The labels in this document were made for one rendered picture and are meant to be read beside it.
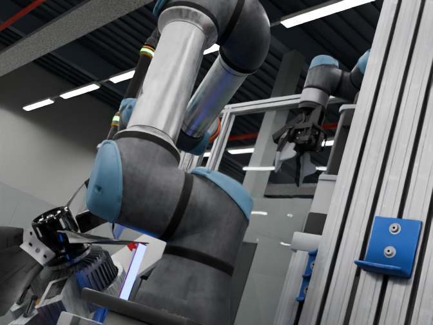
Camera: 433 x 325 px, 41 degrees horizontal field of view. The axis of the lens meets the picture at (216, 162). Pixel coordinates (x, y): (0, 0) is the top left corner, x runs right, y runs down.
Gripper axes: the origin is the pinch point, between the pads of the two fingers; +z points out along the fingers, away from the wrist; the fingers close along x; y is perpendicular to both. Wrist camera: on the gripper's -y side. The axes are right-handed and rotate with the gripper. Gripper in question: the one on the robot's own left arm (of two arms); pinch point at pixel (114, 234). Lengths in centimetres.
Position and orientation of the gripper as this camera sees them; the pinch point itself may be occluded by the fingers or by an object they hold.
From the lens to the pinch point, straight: 150.5
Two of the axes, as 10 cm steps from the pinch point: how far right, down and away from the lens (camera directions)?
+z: -0.9, 9.9, -1.0
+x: -6.5, 0.2, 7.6
